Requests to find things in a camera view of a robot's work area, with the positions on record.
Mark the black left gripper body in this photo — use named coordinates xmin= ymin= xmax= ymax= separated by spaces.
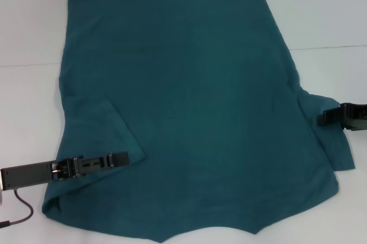
xmin=0 ymin=158 xmax=79 ymax=191

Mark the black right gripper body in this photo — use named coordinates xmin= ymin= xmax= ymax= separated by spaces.
xmin=342 ymin=102 xmax=367 ymax=133

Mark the teal blue shirt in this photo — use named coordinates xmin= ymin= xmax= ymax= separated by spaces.
xmin=40 ymin=0 xmax=357 ymax=244

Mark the left gripper cable with plug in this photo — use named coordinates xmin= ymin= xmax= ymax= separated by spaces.
xmin=0 ymin=187 xmax=36 ymax=229

